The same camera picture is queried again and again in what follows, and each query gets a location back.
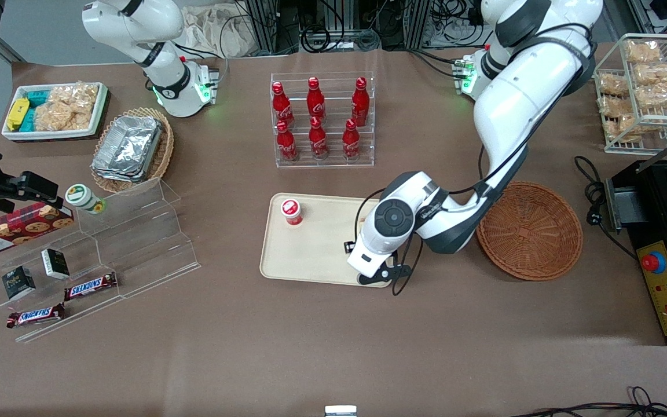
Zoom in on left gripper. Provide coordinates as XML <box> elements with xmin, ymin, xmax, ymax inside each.
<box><xmin>343</xmin><ymin>240</ymin><xmax>413</xmax><ymax>286</ymax></box>

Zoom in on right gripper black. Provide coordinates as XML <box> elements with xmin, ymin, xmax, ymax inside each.
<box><xmin>0</xmin><ymin>171</ymin><xmax>64</xmax><ymax>210</ymax></box>

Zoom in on beige plastic serving tray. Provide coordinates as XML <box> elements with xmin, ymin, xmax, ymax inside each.
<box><xmin>259</xmin><ymin>192</ymin><xmax>397</xmax><ymax>288</ymax></box>

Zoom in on oval light wicker basket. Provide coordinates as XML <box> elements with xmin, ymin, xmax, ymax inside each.
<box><xmin>90</xmin><ymin>107</ymin><xmax>175</xmax><ymax>195</ymax></box>

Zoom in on large round brown wicker basket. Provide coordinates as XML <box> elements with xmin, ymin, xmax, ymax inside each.
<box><xmin>475</xmin><ymin>181</ymin><xmax>584</xmax><ymax>282</ymax></box>

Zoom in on green white yogurt cup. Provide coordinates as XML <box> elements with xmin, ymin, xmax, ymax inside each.
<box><xmin>65</xmin><ymin>183</ymin><xmax>107</xmax><ymax>215</ymax></box>

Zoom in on red tartan cookie box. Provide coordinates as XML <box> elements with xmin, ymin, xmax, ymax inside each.
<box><xmin>0</xmin><ymin>202</ymin><xmax>75</xmax><ymax>259</ymax></box>

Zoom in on white rectangular snack bin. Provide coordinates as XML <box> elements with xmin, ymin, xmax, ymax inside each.
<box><xmin>1</xmin><ymin>82</ymin><xmax>109</xmax><ymax>142</ymax></box>

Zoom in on small black white box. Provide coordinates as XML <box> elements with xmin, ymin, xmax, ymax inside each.
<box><xmin>1</xmin><ymin>265</ymin><xmax>37</xmax><ymax>301</ymax></box>
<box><xmin>41</xmin><ymin>247</ymin><xmax>71</xmax><ymax>280</ymax></box>

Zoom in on yellow snack pack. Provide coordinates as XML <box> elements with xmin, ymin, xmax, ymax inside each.
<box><xmin>6</xmin><ymin>97</ymin><xmax>31</xmax><ymax>131</ymax></box>

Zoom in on clear bag of rice crackers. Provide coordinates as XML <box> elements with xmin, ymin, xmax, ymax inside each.
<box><xmin>33</xmin><ymin>83</ymin><xmax>100</xmax><ymax>132</ymax></box>

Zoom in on red lidded yogurt cup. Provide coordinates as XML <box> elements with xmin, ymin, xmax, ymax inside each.
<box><xmin>280</xmin><ymin>197</ymin><xmax>304</xmax><ymax>227</ymax></box>

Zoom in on stack of foil containers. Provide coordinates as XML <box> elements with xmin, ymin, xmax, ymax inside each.
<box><xmin>91</xmin><ymin>114</ymin><xmax>164</xmax><ymax>184</ymax></box>

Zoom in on brown chocolate bar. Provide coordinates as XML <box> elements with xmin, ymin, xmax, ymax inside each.
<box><xmin>63</xmin><ymin>271</ymin><xmax>119</xmax><ymax>302</ymax></box>
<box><xmin>6</xmin><ymin>302</ymin><xmax>67</xmax><ymax>330</ymax></box>

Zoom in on clear acrylic bottle rack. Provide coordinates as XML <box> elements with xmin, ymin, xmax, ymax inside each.
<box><xmin>270</xmin><ymin>71</ymin><xmax>375</xmax><ymax>169</ymax></box>

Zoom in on red cola bottle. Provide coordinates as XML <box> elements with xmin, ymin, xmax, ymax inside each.
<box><xmin>342</xmin><ymin>119</ymin><xmax>361</xmax><ymax>162</ymax></box>
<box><xmin>351</xmin><ymin>76</ymin><xmax>371</xmax><ymax>127</ymax></box>
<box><xmin>307</xmin><ymin>76</ymin><xmax>327</xmax><ymax>122</ymax></box>
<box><xmin>309</xmin><ymin>116</ymin><xmax>329</xmax><ymax>160</ymax></box>
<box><xmin>276</xmin><ymin>120</ymin><xmax>299</xmax><ymax>162</ymax></box>
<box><xmin>271</xmin><ymin>81</ymin><xmax>295</xmax><ymax>129</ymax></box>

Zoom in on clear acrylic step shelf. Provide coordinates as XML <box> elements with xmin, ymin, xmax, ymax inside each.
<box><xmin>0</xmin><ymin>176</ymin><xmax>202</xmax><ymax>344</ymax></box>

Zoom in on red emergency stop button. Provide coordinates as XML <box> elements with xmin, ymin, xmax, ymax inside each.
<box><xmin>641</xmin><ymin>251</ymin><xmax>667</xmax><ymax>275</ymax></box>

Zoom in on clear bag of fried snacks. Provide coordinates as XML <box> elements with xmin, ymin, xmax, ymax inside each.
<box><xmin>604</xmin><ymin>115</ymin><xmax>642</xmax><ymax>143</ymax></box>
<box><xmin>599</xmin><ymin>95</ymin><xmax>639</xmax><ymax>118</ymax></box>
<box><xmin>624</xmin><ymin>40</ymin><xmax>663</xmax><ymax>64</ymax></box>
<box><xmin>633</xmin><ymin>62</ymin><xmax>667</xmax><ymax>87</ymax></box>
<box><xmin>636</xmin><ymin>81</ymin><xmax>667</xmax><ymax>110</ymax></box>
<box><xmin>598</xmin><ymin>73</ymin><xmax>630</xmax><ymax>97</ymax></box>

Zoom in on black sealing machine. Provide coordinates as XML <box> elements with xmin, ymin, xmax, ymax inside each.
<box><xmin>605</xmin><ymin>124</ymin><xmax>667</xmax><ymax>347</ymax></box>

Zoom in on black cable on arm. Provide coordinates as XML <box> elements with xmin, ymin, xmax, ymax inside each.
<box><xmin>354</xmin><ymin>23</ymin><xmax>598</xmax><ymax>297</ymax></box>

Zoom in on black base cables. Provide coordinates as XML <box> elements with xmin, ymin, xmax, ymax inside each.
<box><xmin>408</xmin><ymin>47</ymin><xmax>463</xmax><ymax>80</ymax></box>

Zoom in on coiled black cables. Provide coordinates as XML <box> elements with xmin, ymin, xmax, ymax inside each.
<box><xmin>298</xmin><ymin>0</ymin><xmax>382</xmax><ymax>54</ymax></box>

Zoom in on black power cable with plug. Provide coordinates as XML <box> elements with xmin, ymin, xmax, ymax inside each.
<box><xmin>573</xmin><ymin>155</ymin><xmax>639</xmax><ymax>260</ymax></box>

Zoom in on aluminium frame post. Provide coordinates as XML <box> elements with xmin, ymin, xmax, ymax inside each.
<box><xmin>241</xmin><ymin>0</ymin><xmax>281</xmax><ymax>56</ymax></box>

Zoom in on black floor cable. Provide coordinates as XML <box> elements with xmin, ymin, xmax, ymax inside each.
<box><xmin>510</xmin><ymin>386</ymin><xmax>667</xmax><ymax>417</ymax></box>

